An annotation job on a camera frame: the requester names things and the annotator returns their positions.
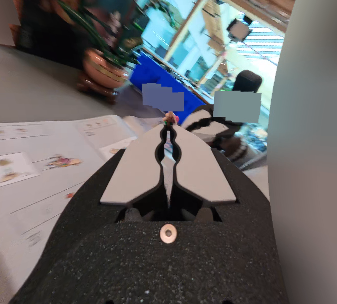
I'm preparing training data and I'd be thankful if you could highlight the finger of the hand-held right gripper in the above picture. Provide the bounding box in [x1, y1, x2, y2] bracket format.
[182, 105, 214, 128]
[189, 121, 232, 143]

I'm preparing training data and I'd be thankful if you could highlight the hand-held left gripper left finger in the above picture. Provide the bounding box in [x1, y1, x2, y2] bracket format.
[100, 125, 169, 207]

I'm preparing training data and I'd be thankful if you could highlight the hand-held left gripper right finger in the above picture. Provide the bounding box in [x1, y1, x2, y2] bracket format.
[168, 124, 237, 207]

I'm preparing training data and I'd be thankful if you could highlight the small pink brick flower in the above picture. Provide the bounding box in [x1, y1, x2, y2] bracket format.
[164, 111, 180, 126]

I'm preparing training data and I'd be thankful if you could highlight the person's right hand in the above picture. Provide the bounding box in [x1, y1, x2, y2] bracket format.
[220, 136, 250, 168]

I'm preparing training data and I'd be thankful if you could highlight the blue plastic bin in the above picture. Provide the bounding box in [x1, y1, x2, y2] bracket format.
[128, 51, 209, 118]

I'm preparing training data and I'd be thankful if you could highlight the open instruction booklet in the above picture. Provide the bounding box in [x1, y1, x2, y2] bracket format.
[0, 114, 165, 304]

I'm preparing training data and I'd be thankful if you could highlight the studio light panel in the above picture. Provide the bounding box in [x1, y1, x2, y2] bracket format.
[226, 15, 254, 43]

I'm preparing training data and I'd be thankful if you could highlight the brick orchid in pink pot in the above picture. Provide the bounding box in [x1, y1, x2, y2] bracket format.
[53, 0, 145, 104]

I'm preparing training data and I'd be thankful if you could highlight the brick set cardboard box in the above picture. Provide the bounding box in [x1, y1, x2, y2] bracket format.
[0, 0, 137, 70]

